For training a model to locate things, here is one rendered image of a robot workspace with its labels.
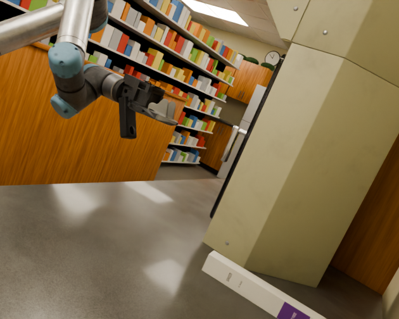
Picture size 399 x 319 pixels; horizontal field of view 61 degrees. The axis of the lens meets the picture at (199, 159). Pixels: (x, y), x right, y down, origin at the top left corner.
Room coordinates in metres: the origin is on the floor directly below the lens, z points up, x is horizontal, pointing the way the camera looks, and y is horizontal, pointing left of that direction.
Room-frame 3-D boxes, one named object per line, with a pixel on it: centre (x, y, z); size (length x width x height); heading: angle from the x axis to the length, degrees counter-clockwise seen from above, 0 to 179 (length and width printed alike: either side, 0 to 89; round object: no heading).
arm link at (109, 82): (0.98, 0.30, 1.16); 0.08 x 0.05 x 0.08; 153
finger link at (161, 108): (0.88, 0.14, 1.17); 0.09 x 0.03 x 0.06; 63
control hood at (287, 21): (0.90, -0.10, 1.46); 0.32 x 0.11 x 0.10; 153
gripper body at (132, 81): (0.94, 0.23, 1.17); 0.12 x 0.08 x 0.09; 63
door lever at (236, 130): (0.79, -0.07, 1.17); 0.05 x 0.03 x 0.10; 63
